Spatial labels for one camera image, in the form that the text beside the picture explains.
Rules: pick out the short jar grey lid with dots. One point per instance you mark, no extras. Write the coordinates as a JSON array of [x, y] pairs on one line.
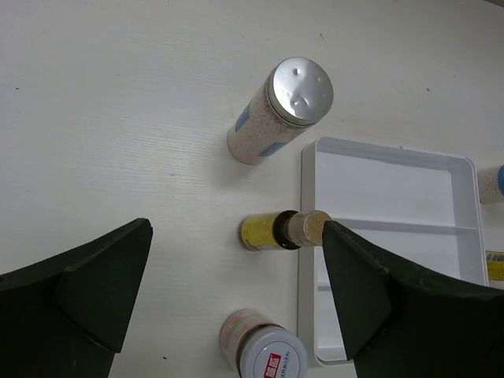
[[257, 347]]

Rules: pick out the tall white jar silver lid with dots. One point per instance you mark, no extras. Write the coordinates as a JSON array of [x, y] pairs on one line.
[[296, 95]]

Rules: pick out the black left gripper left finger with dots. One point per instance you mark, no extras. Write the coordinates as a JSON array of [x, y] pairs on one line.
[[68, 315]]

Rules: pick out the tall white jar blue label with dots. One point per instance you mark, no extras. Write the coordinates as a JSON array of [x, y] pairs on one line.
[[490, 184]]

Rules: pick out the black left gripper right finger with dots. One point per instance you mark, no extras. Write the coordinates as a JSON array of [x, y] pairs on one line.
[[400, 319]]

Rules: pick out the white divided tray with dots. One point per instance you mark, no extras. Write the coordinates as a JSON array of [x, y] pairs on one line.
[[422, 206]]

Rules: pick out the small yellow label bottle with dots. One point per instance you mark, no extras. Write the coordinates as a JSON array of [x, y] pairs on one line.
[[286, 230]]

